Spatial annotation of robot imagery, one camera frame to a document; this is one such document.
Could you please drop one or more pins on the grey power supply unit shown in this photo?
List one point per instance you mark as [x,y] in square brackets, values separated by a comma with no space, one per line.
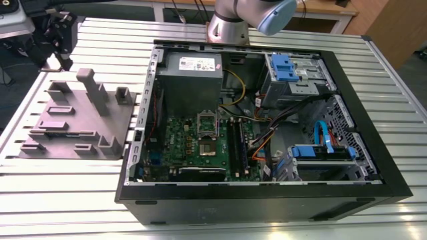
[190,92]

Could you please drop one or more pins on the wooden desk white frame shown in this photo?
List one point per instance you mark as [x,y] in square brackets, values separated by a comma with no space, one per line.
[334,11]

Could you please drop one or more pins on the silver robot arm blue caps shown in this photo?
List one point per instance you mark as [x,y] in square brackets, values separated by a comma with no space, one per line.
[230,27]

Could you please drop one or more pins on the brown wooden cabinet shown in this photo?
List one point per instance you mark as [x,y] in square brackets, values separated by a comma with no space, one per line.
[394,25]

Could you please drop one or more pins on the grey parts rack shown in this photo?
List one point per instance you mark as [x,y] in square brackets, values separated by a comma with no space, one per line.
[83,120]

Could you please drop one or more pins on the metal disk bay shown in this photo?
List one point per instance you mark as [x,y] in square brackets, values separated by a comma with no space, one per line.
[321,172]

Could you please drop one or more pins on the black RAM slot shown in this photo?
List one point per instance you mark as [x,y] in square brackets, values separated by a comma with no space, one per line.
[231,147]
[242,150]
[237,147]

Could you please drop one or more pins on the blue drive carrier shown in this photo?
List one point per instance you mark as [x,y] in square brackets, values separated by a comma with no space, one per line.
[283,65]

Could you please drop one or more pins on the hard disk in blue carrier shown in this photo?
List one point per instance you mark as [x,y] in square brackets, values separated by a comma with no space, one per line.
[305,151]

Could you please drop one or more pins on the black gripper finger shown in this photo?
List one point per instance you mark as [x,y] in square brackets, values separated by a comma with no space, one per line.
[64,35]
[48,47]

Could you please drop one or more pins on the green motherboard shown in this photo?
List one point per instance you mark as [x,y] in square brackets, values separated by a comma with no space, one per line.
[180,155]

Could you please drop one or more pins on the grey metal drive cage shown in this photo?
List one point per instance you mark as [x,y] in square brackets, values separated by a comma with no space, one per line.
[301,92]

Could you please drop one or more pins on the blue VGA port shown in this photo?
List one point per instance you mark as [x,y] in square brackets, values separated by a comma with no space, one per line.
[140,173]

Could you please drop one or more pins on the silver camera with label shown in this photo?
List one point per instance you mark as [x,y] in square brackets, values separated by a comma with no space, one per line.
[16,20]

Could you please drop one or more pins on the black graphics card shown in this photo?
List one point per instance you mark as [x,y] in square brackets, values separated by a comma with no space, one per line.
[200,173]

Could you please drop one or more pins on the black PC case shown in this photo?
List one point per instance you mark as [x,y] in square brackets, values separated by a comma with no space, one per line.
[234,200]

